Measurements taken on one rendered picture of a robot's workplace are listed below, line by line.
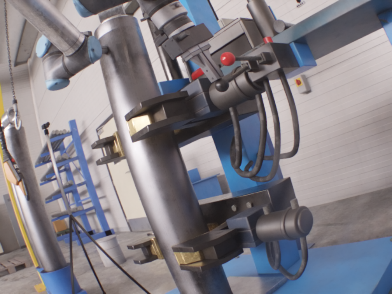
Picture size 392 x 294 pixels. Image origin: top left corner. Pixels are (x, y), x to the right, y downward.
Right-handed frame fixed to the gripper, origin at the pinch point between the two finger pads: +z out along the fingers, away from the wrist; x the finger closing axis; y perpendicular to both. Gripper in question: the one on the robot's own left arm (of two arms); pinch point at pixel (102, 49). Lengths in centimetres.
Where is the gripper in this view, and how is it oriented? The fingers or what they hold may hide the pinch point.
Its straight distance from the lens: 138.5
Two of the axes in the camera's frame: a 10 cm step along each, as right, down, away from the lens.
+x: 3.3, 9.4, -0.6
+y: -8.1, 3.2, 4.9
